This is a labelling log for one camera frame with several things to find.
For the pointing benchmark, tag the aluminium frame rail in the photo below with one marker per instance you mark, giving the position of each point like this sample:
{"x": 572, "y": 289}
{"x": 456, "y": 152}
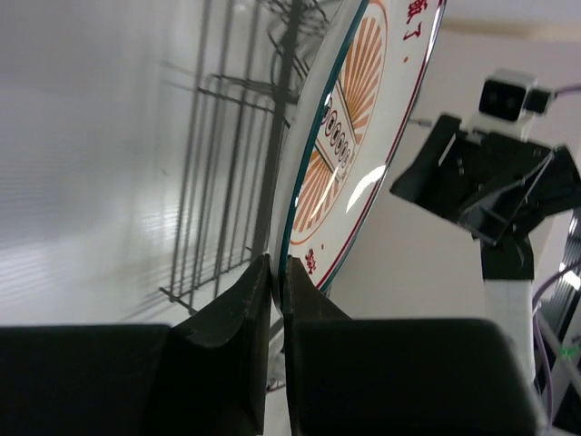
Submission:
{"x": 560, "y": 306}

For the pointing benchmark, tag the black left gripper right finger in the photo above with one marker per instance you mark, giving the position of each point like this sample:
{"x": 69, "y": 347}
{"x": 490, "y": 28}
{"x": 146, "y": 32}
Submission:
{"x": 312, "y": 376}

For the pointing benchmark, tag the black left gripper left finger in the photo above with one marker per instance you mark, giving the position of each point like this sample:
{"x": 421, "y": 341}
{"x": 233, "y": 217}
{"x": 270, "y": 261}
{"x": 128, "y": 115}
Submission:
{"x": 216, "y": 369}

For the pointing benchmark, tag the orange sunburst plate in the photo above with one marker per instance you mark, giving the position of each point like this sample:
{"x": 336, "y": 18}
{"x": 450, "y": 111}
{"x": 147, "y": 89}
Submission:
{"x": 353, "y": 109}

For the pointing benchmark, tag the grey wire dish rack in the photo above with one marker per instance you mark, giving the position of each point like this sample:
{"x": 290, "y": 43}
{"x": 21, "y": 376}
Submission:
{"x": 245, "y": 69}

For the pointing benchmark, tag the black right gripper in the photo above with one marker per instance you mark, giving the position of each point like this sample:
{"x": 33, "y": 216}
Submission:
{"x": 496, "y": 187}

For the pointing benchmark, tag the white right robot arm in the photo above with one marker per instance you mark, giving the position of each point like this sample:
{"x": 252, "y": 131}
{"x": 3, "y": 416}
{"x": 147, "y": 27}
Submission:
{"x": 511, "y": 304}

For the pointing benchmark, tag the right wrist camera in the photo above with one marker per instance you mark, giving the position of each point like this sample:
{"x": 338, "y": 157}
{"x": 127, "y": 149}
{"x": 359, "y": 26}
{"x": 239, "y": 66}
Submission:
{"x": 509, "y": 103}

